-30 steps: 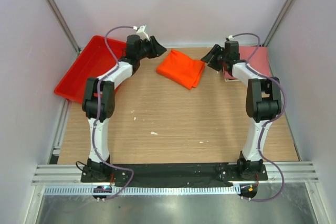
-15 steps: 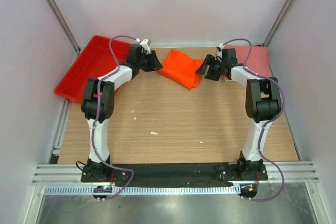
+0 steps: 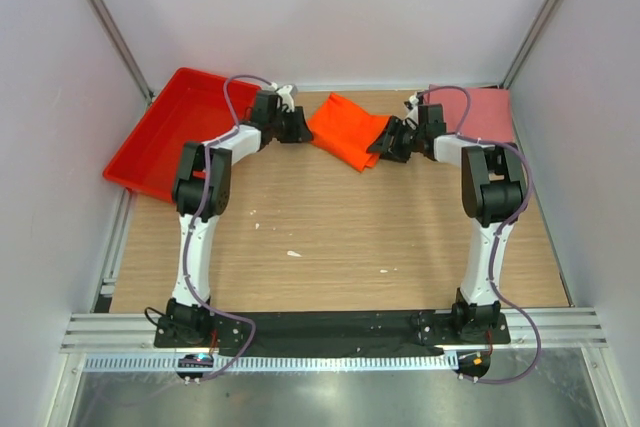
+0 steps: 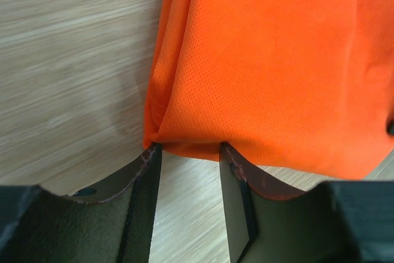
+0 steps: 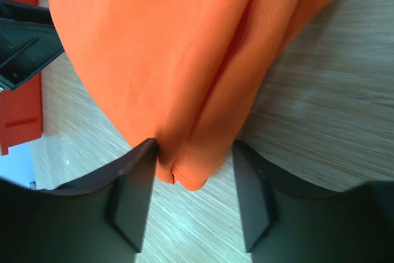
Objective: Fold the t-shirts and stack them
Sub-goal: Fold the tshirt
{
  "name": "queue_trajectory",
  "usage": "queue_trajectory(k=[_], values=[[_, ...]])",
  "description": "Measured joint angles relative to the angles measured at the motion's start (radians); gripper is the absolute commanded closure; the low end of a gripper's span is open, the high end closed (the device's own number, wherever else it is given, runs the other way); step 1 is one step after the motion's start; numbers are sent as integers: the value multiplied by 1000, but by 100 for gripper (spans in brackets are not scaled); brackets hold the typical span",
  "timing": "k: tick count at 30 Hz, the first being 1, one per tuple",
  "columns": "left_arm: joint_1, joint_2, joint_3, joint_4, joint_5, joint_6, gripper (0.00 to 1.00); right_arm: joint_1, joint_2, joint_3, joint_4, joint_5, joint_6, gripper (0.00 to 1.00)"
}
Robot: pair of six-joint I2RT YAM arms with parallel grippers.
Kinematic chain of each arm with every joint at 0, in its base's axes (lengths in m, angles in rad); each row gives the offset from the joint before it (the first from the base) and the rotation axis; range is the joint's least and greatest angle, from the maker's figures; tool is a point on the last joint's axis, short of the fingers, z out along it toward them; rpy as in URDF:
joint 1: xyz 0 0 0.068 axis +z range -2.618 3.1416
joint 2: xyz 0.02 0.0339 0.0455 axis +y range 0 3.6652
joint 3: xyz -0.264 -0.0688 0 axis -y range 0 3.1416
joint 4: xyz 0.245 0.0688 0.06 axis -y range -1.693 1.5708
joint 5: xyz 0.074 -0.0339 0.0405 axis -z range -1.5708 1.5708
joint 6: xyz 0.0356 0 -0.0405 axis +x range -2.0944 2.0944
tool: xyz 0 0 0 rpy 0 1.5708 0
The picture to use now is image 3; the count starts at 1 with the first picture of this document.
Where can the orange t shirt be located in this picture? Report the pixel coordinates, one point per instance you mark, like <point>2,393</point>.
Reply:
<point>345,130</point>

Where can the red plastic bin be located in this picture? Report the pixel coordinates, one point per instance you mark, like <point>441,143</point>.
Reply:
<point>191,107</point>

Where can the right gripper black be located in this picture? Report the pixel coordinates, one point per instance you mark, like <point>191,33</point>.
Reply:
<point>393,128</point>

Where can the slotted cable duct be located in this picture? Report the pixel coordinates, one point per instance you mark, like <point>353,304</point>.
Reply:
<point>184,363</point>

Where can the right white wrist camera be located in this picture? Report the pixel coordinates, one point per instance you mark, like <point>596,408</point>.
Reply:
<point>413,105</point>

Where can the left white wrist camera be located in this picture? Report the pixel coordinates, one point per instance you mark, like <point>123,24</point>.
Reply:
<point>286,93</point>

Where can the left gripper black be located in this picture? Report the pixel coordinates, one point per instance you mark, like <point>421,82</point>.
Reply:
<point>299,130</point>

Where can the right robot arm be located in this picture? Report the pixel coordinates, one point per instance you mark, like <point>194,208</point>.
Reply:
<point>494,192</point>

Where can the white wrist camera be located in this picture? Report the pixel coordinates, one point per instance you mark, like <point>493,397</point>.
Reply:
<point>413,105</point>
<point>286,93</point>

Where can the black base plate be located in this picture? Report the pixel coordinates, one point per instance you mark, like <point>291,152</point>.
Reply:
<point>339,334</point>

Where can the folded pink t shirt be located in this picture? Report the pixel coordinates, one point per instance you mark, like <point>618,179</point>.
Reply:
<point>485,114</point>

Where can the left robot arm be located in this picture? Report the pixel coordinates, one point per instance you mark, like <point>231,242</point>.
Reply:
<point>201,194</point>

